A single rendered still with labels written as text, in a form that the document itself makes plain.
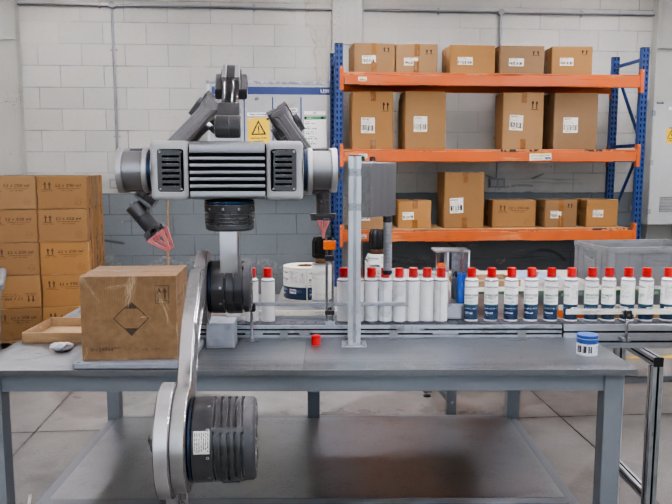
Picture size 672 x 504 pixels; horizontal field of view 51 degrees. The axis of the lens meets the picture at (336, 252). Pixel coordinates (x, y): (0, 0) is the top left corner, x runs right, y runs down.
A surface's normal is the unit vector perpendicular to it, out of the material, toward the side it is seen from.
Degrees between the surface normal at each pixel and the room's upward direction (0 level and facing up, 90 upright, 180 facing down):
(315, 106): 90
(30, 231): 90
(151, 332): 90
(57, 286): 89
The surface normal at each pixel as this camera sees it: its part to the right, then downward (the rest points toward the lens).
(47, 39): 0.08, 0.12
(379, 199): 0.82, 0.07
